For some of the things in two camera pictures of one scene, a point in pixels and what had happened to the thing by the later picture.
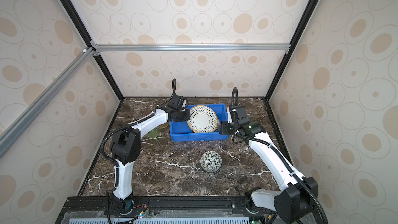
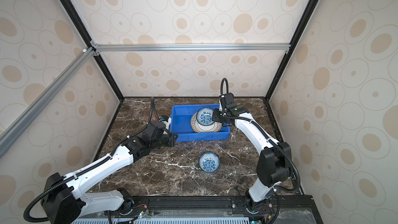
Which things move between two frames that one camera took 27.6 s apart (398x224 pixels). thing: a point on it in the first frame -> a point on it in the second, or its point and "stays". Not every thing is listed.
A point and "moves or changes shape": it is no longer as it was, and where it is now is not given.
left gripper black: (187, 112) -> (171, 136)
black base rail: (170, 207) stays
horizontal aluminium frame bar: (190, 47) stays
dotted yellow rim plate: (203, 119) moves or changes shape
